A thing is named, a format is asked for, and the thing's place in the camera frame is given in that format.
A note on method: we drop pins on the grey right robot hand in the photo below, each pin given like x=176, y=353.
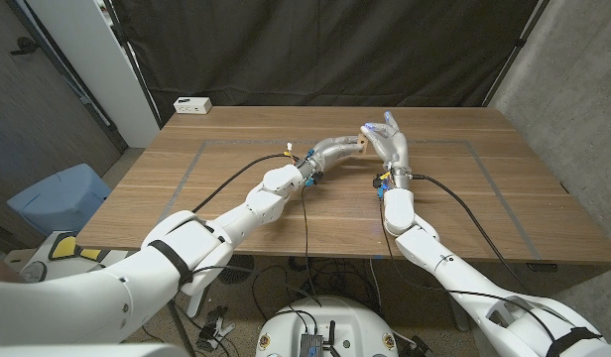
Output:
x=392, y=144

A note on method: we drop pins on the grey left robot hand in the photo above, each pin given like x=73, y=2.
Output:
x=330, y=148

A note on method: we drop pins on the wooden block with holes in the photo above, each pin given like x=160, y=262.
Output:
x=363, y=144

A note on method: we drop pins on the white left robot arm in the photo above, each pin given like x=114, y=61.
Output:
x=87, y=297

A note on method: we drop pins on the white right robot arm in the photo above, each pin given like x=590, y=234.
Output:
x=434, y=253

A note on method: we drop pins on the black backdrop curtain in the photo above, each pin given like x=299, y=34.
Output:
x=310, y=49

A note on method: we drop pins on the grey tape outline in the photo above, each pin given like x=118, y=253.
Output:
x=226, y=142

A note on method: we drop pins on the white power strip box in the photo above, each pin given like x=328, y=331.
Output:
x=192, y=105

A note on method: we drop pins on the black round fan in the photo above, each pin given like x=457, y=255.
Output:
x=238, y=272

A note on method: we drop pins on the black backdrop stand pole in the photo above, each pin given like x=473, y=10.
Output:
x=132, y=59
x=516, y=49

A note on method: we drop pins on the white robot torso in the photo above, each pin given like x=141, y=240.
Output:
x=335, y=317

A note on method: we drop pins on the white table leg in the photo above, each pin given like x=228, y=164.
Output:
x=196, y=305
x=461, y=317

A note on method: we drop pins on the black antenna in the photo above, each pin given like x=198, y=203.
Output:
x=331, y=337

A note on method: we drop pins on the grey electronics box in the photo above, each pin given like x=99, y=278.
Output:
x=310, y=344

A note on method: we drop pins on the white panel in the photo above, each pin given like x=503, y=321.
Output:
x=97, y=59

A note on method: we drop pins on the light blue bin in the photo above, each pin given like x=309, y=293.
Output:
x=57, y=198

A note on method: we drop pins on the person's bare leg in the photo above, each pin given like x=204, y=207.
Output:
x=0, y=273

